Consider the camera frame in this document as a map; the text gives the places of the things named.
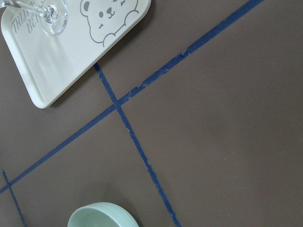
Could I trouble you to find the mint green bowl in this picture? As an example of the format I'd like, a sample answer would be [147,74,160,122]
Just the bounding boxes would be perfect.
[67,202,138,227]

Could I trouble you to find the cream bear tray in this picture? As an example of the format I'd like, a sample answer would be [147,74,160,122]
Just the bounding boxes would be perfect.
[1,0,151,109]

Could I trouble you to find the clear wine glass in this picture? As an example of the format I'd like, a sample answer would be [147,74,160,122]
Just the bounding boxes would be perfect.
[0,0,68,35]

